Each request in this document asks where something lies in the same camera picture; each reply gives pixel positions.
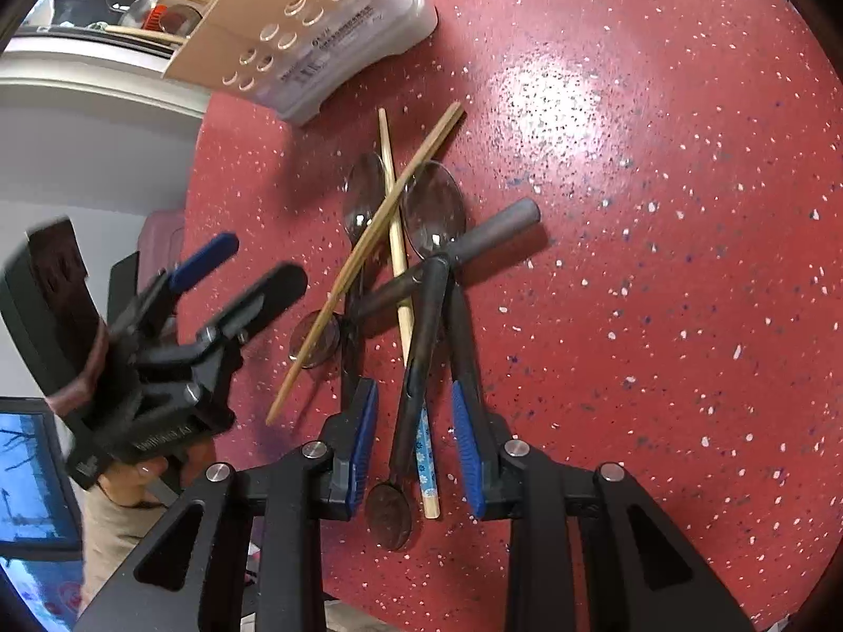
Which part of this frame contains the pink plastic stool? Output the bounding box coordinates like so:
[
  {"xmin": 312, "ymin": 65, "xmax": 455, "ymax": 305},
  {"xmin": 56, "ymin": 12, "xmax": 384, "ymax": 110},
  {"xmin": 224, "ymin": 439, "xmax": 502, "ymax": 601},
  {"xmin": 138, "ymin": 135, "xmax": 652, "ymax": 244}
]
[{"xmin": 137, "ymin": 210, "xmax": 184, "ymax": 291}]

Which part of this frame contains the person's left hand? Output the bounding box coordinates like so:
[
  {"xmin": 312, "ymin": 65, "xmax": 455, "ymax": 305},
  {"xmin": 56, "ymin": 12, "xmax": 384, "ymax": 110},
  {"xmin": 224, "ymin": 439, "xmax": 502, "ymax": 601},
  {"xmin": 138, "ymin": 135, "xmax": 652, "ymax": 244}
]
[{"xmin": 97, "ymin": 439, "xmax": 215, "ymax": 508}]

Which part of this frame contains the blue-patterned end chopstick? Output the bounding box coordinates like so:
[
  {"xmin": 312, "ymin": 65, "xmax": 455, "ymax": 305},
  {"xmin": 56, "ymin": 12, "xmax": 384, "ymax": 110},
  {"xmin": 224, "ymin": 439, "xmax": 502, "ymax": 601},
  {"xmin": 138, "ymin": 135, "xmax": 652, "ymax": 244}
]
[{"xmin": 376, "ymin": 105, "xmax": 442, "ymax": 521}]

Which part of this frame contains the dark-handled metal spoon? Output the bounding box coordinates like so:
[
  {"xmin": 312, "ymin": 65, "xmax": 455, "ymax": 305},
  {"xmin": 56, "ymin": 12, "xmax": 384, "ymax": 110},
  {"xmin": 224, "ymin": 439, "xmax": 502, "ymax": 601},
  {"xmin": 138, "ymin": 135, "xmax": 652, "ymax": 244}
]
[{"xmin": 365, "ymin": 257, "xmax": 450, "ymax": 552}]

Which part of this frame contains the beige utensil holder caddy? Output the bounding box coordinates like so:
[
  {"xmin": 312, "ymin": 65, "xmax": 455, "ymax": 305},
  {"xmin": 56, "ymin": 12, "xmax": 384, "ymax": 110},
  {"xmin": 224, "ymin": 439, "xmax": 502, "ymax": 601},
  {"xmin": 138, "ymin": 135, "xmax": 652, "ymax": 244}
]
[{"xmin": 164, "ymin": 0, "xmax": 437, "ymax": 126}]

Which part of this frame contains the small black-handled spoon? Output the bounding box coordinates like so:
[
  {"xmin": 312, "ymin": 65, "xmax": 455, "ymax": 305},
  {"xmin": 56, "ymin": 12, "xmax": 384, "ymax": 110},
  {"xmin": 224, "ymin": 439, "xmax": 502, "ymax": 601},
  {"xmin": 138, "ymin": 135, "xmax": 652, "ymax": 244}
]
[{"xmin": 347, "ymin": 197, "xmax": 540, "ymax": 321}]

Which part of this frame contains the bamboo chopstick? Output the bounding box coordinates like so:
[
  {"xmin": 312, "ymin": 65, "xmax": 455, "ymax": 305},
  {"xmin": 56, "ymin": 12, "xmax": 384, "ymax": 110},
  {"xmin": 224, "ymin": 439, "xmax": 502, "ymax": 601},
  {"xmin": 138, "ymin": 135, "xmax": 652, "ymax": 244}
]
[
  {"xmin": 264, "ymin": 101, "xmax": 464, "ymax": 425},
  {"xmin": 103, "ymin": 24, "xmax": 187, "ymax": 46}
]

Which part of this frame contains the computer monitor screen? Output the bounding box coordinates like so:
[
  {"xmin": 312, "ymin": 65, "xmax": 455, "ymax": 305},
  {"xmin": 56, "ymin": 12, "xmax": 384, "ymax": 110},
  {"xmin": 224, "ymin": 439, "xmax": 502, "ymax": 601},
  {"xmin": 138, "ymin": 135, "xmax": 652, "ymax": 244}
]
[{"xmin": 2, "ymin": 397, "xmax": 83, "ymax": 630}]

